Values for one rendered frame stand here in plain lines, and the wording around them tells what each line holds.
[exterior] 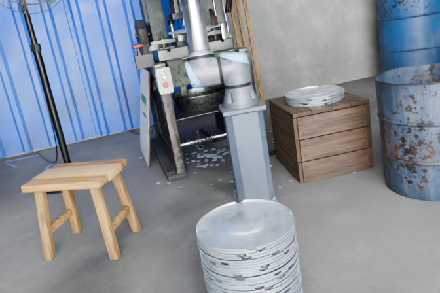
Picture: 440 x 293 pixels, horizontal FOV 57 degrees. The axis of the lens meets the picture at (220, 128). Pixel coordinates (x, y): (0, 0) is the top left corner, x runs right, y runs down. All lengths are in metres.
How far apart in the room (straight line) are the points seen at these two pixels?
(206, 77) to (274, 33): 2.30
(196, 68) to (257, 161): 0.48
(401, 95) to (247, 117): 0.60
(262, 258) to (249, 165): 0.71
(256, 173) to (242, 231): 0.63
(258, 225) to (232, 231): 0.08
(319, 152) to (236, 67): 0.60
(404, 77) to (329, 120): 0.38
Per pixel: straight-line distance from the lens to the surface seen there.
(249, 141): 1.72
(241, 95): 1.69
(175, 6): 2.40
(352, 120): 2.01
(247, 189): 1.80
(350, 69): 4.34
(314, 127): 1.94
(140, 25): 2.75
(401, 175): 1.82
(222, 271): 1.16
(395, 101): 1.71
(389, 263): 1.45
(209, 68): 1.67
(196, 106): 2.40
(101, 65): 3.57
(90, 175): 1.63
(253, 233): 1.17
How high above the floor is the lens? 0.82
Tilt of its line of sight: 15 degrees down
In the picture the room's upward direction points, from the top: 9 degrees counter-clockwise
